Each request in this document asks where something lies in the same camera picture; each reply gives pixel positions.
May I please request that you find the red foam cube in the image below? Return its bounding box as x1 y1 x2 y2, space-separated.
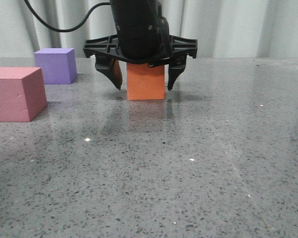
0 67 47 122

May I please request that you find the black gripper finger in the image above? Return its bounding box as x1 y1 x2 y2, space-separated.
167 55 187 91
95 56 123 90

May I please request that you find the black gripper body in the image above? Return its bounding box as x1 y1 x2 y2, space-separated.
83 0 197 67

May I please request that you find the purple foam cube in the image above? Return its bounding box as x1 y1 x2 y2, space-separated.
34 48 77 84

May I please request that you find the black cable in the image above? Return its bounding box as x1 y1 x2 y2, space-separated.
24 0 112 33

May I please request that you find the orange foam cube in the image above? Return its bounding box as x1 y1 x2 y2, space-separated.
127 63 165 100

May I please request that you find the grey-green curtain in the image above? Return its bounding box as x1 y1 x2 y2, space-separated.
0 0 298 58

